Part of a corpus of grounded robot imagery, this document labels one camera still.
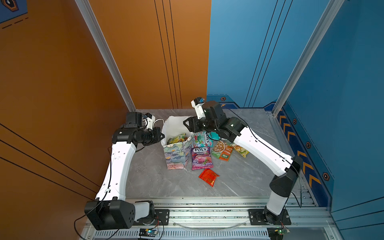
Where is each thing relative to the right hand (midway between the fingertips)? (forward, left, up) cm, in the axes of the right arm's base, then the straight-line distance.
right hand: (186, 121), depth 71 cm
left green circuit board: (-41, +19, -34) cm, 56 cm away
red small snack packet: (-14, -11, -33) cm, 37 cm away
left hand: (-2, +12, -7) cm, 14 cm away
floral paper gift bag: (-9, +6, -16) cm, 19 cm away
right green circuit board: (-40, -44, -34) cm, 69 cm away
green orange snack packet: (+3, -20, -32) cm, 38 cm away
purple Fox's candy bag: (-3, -7, -30) cm, 31 cm away
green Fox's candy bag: (+6, +6, -21) cm, 23 cm away
